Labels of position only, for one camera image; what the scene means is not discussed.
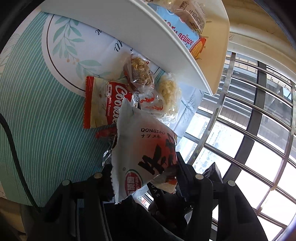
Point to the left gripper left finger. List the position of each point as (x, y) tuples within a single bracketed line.
[(103, 183)]

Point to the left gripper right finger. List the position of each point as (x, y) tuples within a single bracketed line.
[(196, 189)]

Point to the white red dongzao snack bag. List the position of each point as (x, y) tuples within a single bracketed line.
[(145, 152)]

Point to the clear bag yellow rice crisp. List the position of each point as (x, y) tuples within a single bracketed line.
[(169, 88)]

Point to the blue russian cookie package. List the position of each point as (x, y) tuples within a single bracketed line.
[(193, 41)]

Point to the clear packet printed label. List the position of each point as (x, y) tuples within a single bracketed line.
[(190, 12)]

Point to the red clear barcode packet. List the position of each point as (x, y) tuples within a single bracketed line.
[(108, 135)]

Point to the tree pattern tablecloth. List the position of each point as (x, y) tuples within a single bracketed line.
[(43, 66)]

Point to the red white cooele biscuit packet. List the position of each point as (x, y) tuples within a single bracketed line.
[(103, 100)]

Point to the clear bag walnut snack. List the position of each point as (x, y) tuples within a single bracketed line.
[(138, 74)]

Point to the white plastic storage bin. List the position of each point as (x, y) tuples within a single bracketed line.
[(139, 26)]

